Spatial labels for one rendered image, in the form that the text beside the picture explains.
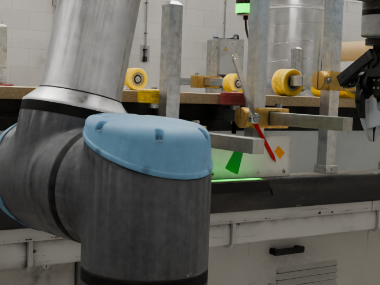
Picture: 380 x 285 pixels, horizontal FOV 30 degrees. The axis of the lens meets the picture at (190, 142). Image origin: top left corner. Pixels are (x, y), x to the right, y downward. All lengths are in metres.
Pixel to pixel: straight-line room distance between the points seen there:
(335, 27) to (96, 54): 1.08
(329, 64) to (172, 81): 0.49
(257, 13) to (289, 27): 3.96
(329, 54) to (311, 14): 3.85
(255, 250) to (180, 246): 1.35
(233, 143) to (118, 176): 0.71
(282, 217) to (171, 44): 0.56
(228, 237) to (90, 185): 1.00
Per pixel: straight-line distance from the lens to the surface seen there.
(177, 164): 0.76
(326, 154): 1.91
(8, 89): 1.64
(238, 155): 1.71
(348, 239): 2.38
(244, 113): 1.72
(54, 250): 1.54
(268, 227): 1.84
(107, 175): 0.77
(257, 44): 1.74
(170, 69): 1.60
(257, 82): 1.74
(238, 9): 1.79
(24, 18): 8.98
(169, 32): 1.60
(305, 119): 1.66
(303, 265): 2.26
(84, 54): 0.93
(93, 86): 0.93
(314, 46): 5.76
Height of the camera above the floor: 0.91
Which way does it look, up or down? 4 degrees down
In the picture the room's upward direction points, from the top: 2 degrees clockwise
